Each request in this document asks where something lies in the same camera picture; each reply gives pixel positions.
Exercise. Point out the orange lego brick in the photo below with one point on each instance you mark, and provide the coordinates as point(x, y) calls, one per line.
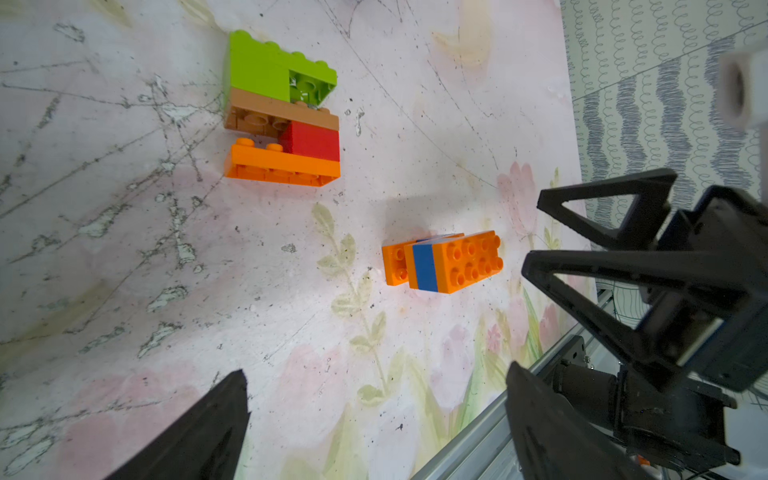
point(464, 261)
point(246, 161)
point(410, 264)
point(395, 271)

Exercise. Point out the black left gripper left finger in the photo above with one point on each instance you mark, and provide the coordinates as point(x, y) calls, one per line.
point(204, 443)

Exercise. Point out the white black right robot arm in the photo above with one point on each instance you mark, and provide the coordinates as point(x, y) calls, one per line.
point(683, 429)

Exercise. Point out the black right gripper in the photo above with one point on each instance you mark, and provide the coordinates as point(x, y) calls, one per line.
point(706, 280)

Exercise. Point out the tan lego plate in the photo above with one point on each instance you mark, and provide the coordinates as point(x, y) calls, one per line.
point(255, 114)

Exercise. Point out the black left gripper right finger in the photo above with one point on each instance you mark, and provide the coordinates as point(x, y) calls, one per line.
point(552, 441)

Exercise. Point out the blue lego brick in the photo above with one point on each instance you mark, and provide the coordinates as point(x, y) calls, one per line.
point(424, 267)

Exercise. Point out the green long lego brick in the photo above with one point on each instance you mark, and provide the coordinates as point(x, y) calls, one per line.
point(265, 69)

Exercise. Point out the red lego brick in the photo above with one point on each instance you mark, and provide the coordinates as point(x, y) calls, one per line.
point(311, 141)

